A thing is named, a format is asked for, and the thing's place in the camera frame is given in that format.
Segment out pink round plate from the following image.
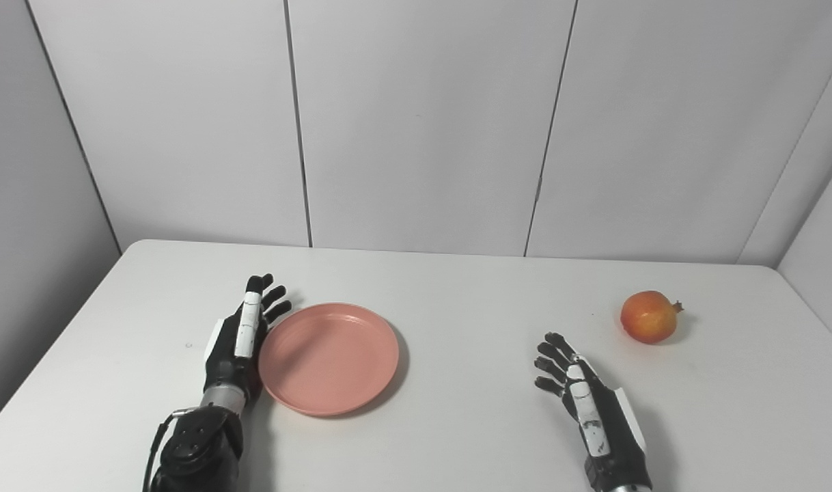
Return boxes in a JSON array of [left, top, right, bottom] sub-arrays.
[[258, 303, 401, 418]]

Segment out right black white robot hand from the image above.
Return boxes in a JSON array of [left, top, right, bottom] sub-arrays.
[[533, 332, 654, 492]]

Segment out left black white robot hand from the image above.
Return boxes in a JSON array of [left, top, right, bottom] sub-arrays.
[[202, 273, 293, 405]]

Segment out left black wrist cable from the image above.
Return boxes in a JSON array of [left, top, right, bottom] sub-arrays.
[[141, 407, 199, 492]]

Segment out red yellow pomegranate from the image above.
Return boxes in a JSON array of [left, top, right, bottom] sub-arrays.
[[620, 290, 684, 345]]

